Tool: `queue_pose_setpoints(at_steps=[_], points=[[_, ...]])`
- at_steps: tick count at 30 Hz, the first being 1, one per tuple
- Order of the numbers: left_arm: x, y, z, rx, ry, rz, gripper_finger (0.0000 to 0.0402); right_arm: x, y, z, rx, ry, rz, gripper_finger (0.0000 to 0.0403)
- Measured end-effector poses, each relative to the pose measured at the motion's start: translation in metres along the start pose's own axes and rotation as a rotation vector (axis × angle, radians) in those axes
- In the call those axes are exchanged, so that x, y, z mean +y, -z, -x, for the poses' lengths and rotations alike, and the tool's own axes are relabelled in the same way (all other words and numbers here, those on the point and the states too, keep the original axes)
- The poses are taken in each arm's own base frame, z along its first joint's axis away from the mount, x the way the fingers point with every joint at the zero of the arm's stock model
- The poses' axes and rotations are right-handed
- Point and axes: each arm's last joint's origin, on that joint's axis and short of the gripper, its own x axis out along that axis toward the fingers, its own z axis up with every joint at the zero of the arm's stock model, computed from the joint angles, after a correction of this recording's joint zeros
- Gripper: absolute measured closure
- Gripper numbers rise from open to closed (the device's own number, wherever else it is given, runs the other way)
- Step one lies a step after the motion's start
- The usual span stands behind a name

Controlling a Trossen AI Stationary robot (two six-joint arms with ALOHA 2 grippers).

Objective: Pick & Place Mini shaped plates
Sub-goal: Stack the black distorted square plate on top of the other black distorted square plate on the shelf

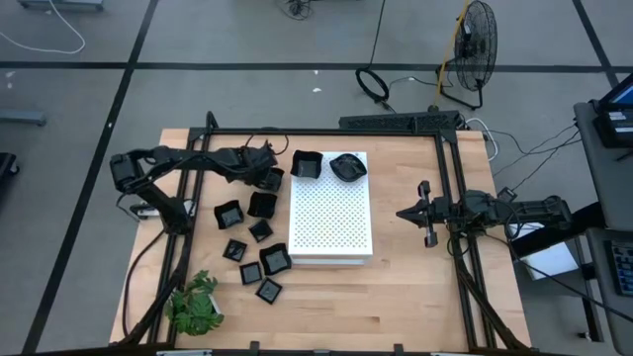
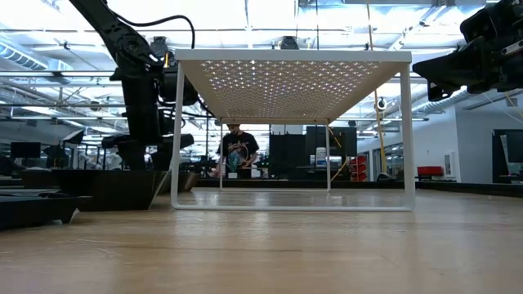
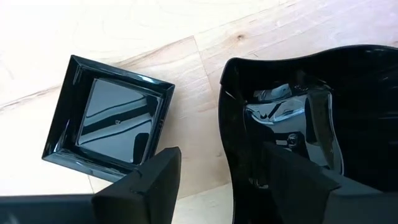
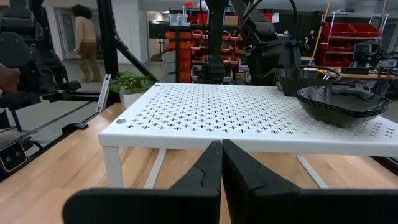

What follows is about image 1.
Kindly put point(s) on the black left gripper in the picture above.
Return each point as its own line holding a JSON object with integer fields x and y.
{"x": 252, "y": 160}

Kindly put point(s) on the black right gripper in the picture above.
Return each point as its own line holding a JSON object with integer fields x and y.
{"x": 447, "y": 212}

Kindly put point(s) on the black wavy square plate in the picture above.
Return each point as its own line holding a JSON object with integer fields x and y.
{"x": 262, "y": 205}
{"x": 306, "y": 165}
{"x": 276, "y": 182}
{"x": 229, "y": 215}
{"x": 275, "y": 259}

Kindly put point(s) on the white perforated metal shelf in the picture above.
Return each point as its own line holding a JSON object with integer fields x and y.
{"x": 331, "y": 222}

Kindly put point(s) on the small black square plate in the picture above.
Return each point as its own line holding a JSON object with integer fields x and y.
{"x": 250, "y": 273}
{"x": 260, "y": 230}
{"x": 235, "y": 250}
{"x": 268, "y": 291}

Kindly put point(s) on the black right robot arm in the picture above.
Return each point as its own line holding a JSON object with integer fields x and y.
{"x": 534, "y": 210}

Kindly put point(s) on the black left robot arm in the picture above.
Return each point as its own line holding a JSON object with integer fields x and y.
{"x": 198, "y": 159}

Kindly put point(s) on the black leaf shaped plate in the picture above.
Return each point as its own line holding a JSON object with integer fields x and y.
{"x": 348, "y": 168}

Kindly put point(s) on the black perforated metal bar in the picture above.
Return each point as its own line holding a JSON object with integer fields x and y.
{"x": 395, "y": 121}

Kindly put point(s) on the white plant pot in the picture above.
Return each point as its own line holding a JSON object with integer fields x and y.
{"x": 216, "y": 304}

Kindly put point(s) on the white box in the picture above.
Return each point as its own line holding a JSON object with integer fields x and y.
{"x": 549, "y": 262}

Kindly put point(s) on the green artificial plant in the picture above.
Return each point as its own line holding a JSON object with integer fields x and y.
{"x": 193, "y": 306}

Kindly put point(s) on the black floor fan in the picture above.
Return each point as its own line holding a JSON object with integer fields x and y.
{"x": 477, "y": 47}

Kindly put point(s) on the grey desk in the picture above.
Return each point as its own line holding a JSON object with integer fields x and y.
{"x": 608, "y": 188}

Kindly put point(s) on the dark button keypad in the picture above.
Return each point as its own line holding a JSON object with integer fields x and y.
{"x": 624, "y": 269}

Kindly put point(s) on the black laptop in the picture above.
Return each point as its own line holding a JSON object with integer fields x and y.
{"x": 615, "y": 123}

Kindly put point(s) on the grey metal floor base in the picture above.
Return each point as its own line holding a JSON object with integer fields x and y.
{"x": 22, "y": 117}
{"x": 59, "y": 4}

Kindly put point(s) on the black aluminium extrusion frame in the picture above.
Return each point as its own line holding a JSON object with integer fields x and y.
{"x": 321, "y": 131}

